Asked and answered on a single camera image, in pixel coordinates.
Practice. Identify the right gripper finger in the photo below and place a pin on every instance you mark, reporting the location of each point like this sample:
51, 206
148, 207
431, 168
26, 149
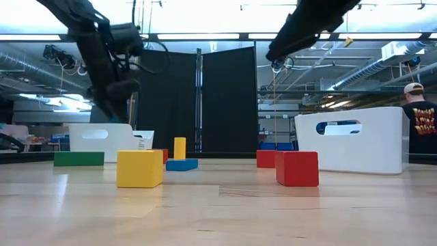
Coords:
285, 36
293, 42

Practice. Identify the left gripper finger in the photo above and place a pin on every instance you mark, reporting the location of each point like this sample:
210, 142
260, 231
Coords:
107, 114
121, 114

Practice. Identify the dark green long block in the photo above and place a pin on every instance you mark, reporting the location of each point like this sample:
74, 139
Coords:
78, 159

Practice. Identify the yellow wooden cube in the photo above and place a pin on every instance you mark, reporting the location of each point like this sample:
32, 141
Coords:
140, 169

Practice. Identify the red wooden block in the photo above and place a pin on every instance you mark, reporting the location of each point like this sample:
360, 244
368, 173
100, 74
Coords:
165, 155

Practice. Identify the yellow long wooden block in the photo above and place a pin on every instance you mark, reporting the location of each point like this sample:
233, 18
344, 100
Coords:
180, 148

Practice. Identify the blue wooden block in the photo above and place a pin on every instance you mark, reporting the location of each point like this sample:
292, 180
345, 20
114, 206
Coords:
182, 165

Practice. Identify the red wooden cube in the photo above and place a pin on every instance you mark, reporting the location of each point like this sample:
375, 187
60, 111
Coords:
266, 159
297, 169

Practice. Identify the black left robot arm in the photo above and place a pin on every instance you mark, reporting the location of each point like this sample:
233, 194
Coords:
92, 51

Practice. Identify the white plastic bin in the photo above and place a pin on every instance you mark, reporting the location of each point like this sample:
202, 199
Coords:
102, 147
358, 150

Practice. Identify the yellow hanging tag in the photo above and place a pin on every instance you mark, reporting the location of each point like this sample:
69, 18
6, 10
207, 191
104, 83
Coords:
348, 42

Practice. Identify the black partition panel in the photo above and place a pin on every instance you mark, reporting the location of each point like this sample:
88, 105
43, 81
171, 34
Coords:
228, 102
170, 102

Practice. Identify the white ceiling air unit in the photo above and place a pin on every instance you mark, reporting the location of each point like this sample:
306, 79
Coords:
396, 49

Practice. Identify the black curved tube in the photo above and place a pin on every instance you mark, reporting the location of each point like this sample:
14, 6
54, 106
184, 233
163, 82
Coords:
13, 141

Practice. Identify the blue storage crate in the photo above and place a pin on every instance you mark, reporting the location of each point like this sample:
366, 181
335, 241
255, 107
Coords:
268, 146
285, 146

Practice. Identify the person's white cap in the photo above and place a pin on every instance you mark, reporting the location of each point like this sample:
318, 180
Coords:
413, 87

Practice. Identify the person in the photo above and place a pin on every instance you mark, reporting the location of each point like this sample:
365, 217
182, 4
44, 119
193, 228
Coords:
421, 130

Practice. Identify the black hanging camera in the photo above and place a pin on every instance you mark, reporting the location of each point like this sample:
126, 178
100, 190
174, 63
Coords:
278, 64

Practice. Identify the silver ceiling duct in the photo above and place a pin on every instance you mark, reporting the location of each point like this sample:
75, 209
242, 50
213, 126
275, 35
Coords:
368, 68
20, 63

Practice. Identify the black aluminium table frame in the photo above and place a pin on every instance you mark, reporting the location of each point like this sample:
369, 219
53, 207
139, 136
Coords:
222, 155

